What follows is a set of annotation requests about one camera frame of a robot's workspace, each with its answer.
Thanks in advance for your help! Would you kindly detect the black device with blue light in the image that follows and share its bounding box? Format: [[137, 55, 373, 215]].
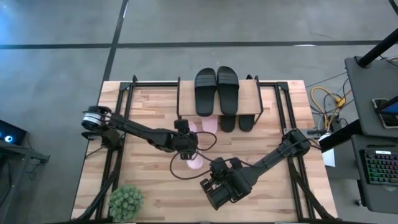
[[0, 119, 28, 146]]

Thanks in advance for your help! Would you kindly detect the backlit rainbow keyboard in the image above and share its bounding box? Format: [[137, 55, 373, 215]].
[[359, 149, 398, 187]]

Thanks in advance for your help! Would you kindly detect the black rubber slide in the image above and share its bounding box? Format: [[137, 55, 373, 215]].
[[238, 114, 256, 133], [216, 65, 241, 116], [194, 67, 218, 118], [220, 114, 237, 133]]

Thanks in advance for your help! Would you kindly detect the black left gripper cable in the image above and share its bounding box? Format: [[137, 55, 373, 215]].
[[169, 132, 218, 181]]

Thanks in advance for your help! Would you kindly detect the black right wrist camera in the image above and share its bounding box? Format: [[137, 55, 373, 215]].
[[210, 156, 230, 174]]

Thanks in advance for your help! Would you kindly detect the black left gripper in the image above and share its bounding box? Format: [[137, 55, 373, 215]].
[[172, 132, 200, 161]]

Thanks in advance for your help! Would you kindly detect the pink rubber slide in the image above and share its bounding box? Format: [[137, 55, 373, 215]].
[[201, 114, 219, 135], [185, 120, 205, 170]]

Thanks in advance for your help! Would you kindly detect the smartphone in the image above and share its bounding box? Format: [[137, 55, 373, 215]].
[[371, 97, 398, 129]]

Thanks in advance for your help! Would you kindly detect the black pole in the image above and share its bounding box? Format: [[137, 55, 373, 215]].
[[356, 27, 398, 68]]

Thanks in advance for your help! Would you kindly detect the white paper sheet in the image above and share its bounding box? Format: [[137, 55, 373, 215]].
[[319, 133, 337, 168]]

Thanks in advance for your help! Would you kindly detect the green potted plant white pot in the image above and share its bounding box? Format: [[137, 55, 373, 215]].
[[108, 183, 146, 221]]

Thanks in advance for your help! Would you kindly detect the wooden shelf black metal frame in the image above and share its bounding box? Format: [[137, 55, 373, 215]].
[[176, 74, 264, 118]]

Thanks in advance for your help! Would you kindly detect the black metal table frame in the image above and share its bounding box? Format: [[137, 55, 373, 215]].
[[73, 74, 341, 224]]

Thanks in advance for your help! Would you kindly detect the black metal bar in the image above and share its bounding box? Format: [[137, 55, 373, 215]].
[[318, 119, 363, 153]]

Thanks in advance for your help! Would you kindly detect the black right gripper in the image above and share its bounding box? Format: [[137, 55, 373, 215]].
[[200, 158, 253, 211]]

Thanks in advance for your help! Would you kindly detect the black power strip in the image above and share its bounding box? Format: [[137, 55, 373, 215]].
[[323, 113, 343, 133]]

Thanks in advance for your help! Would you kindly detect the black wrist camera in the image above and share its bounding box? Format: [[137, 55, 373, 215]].
[[173, 119, 191, 134], [210, 156, 230, 174]]

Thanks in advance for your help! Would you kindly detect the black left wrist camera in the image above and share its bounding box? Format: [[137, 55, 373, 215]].
[[173, 119, 191, 134]]

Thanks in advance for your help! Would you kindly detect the black equipment stand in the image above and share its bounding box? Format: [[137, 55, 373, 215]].
[[0, 142, 50, 218]]

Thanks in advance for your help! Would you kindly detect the yellow cable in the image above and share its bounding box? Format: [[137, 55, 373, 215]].
[[310, 86, 346, 130]]

